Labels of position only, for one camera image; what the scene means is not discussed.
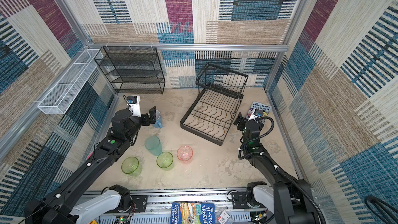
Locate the treehouse paperback book on table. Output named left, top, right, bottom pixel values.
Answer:
left=248, top=102, right=272, bottom=117

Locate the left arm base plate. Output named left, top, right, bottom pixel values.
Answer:
left=106, top=195, right=148, bottom=214

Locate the blue white ceramic mug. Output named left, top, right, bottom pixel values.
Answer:
left=153, top=110, right=163, bottom=128

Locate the black wire dish rack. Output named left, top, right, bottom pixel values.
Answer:
left=180, top=63, right=248, bottom=146

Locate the black mesh shelf unit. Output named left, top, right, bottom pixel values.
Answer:
left=94, top=46, right=165, bottom=94

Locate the small clear packet with label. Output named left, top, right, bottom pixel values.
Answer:
left=216, top=208, right=233, bottom=224

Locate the pink translucent plastic cup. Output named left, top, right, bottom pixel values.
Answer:
left=177, top=145, right=193, bottom=163

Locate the green plastic cup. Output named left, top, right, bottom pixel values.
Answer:
left=157, top=151, right=174, bottom=171
left=121, top=157, right=142, bottom=176

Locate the teal translucent plastic cup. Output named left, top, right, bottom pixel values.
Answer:
left=145, top=135, right=162, bottom=156

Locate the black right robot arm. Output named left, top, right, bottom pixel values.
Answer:
left=234, top=114, right=326, bottom=224

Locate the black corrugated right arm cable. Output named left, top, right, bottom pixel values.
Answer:
left=238, top=116, right=326, bottom=224

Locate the treehouse book at front edge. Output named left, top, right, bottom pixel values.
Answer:
left=170, top=202, right=216, bottom=224

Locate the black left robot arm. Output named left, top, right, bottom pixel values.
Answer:
left=23, top=107, right=157, bottom=224

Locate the white wire wall basket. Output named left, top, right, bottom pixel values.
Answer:
left=38, top=49, right=100, bottom=115

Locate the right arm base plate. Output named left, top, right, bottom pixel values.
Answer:
left=230, top=191, right=259, bottom=209

